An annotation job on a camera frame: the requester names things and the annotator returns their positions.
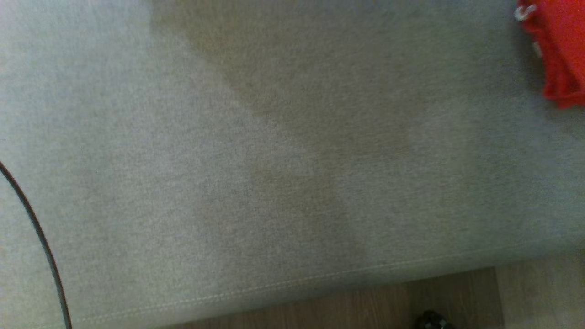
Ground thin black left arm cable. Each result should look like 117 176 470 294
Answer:
0 162 73 329

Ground grey fabric sofa seat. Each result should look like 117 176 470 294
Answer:
0 0 585 329

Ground red garment wide white band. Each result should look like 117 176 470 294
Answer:
514 0 585 109

